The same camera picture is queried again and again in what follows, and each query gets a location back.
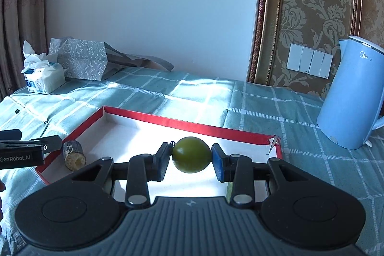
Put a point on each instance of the grey patterned gift bag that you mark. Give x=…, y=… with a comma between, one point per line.
x=81, y=59

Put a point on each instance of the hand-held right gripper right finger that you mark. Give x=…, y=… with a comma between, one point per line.
x=219, y=164

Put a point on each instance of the blue electric kettle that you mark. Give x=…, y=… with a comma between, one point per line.
x=351, y=100

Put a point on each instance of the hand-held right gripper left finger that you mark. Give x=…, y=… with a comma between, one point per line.
x=163, y=160

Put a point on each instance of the white wall switch panel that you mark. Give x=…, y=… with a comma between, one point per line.
x=309, y=61

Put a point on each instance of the green tomato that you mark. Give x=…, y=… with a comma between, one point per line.
x=190, y=155

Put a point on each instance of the sugarcane piece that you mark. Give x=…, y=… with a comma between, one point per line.
x=72, y=154

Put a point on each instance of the damask wall panel with frame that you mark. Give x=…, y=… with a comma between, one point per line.
x=315, y=4

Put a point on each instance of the white tissue pack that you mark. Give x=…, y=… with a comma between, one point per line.
x=45, y=76

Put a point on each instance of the brown patterned curtain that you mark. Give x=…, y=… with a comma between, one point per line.
x=18, y=19

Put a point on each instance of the red cardboard tray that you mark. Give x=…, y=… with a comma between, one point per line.
x=144, y=136

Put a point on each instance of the short cut cucumber piece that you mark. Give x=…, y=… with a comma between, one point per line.
x=229, y=193

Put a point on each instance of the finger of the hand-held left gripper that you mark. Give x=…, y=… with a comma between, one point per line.
x=51, y=143

